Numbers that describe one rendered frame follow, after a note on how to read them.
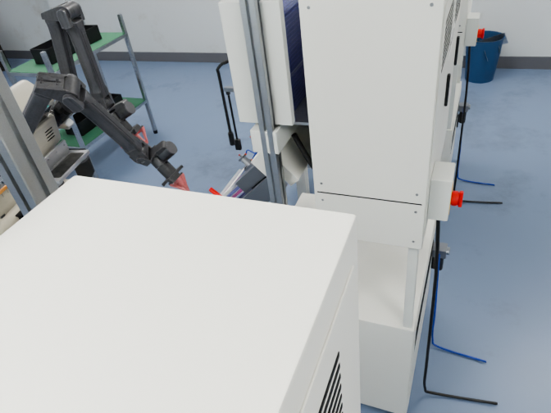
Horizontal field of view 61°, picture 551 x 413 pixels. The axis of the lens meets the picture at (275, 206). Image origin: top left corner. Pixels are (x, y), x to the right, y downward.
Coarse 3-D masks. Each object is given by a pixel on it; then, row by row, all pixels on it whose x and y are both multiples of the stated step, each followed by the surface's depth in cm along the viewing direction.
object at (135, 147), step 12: (84, 84) 156; (72, 96) 147; (84, 96) 153; (72, 108) 150; (84, 108) 155; (96, 108) 157; (96, 120) 161; (108, 120) 162; (108, 132) 166; (120, 132) 167; (120, 144) 173; (132, 144) 173; (144, 144) 181; (132, 156) 178; (144, 156) 179
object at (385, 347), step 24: (360, 240) 200; (360, 264) 188; (384, 264) 187; (360, 288) 178; (384, 288) 177; (360, 312) 169; (384, 312) 168; (360, 336) 172; (384, 336) 167; (408, 336) 162; (360, 360) 181; (384, 360) 176; (408, 360) 170; (360, 384) 191; (384, 384) 185; (408, 384) 179; (384, 408) 196
